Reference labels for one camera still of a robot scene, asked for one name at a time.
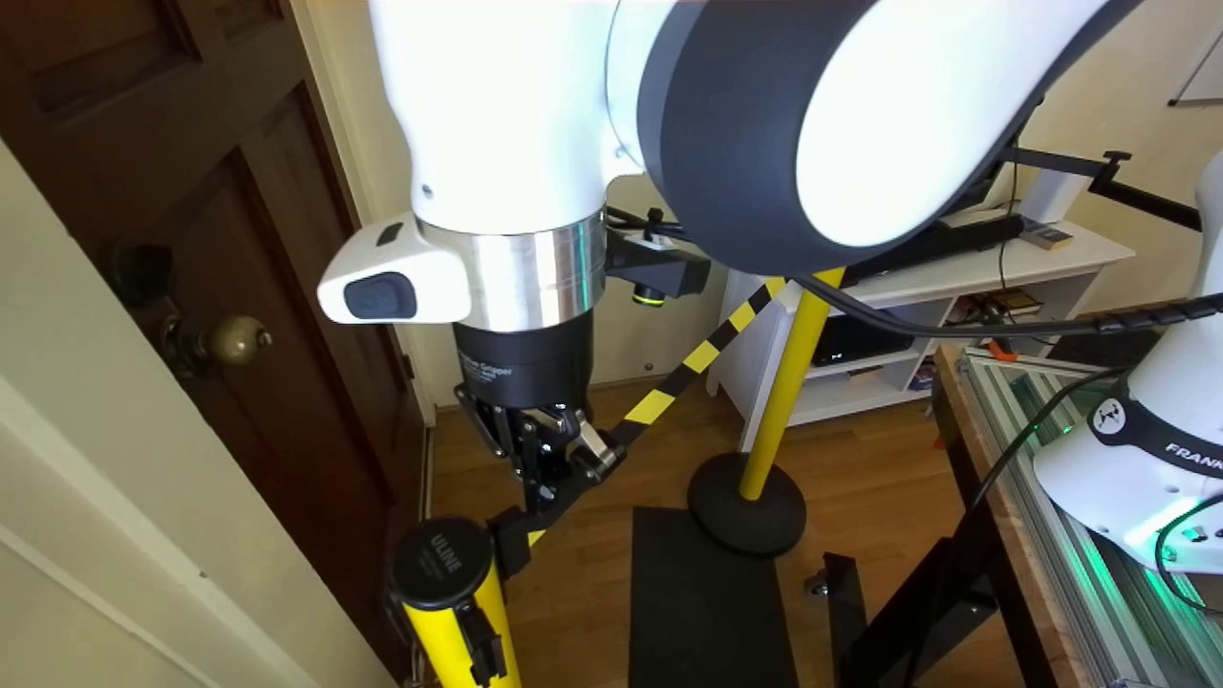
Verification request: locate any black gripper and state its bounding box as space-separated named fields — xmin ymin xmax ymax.
xmin=454 ymin=310 xmax=626 ymax=512

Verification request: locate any yellow black striped barrier belt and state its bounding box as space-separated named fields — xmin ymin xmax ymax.
xmin=491 ymin=270 xmax=794 ymax=576

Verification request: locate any black floor mat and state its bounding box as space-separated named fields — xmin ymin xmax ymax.
xmin=626 ymin=503 xmax=802 ymax=688

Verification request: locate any black device in shelf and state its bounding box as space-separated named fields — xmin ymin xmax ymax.
xmin=814 ymin=305 xmax=921 ymax=375

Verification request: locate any brass door knob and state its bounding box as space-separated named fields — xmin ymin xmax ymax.
xmin=205 ymin=312 xmax=279 ymax=375

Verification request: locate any dark brown wooden door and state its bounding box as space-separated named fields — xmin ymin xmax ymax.
xmin=0 ymin=0 xmax=432 ymax=683

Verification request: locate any black laptop computer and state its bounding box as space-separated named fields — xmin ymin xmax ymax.
xmin=837 ymin=205 xmax=1030 ymax=286

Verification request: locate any white shelf unit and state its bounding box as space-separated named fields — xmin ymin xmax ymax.
xmin=703 ymin=227 xmax=1139 ymax=452

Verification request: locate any white box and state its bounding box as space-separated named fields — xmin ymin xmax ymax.
xmin=1013 ymin=166 xmax=1092 ymax=228

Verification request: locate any yellow stanchion post black base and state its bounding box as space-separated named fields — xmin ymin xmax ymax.
xmin=686 ymin=261 xmax=853 ymax=561
xmin=386 ymin=503 xmax=532 ymax=688

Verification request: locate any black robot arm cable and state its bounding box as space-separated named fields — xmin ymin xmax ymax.
xmin=794 ymin=270 xmax=1223 ymax=345

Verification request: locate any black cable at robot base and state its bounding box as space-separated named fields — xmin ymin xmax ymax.
xmin=977 ymin=363 xmax=1132 ymax=509
xmin=1147 ymin=492 xmax=1223 ymax=621

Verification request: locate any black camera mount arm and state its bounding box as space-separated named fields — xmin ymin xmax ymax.
xmin=1007 ymin=140 xmax=1208 ymax=237

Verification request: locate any white board with dark frame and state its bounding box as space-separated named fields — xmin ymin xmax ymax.
xmin=1165 ymin=19 xmax=1223 ymax=110

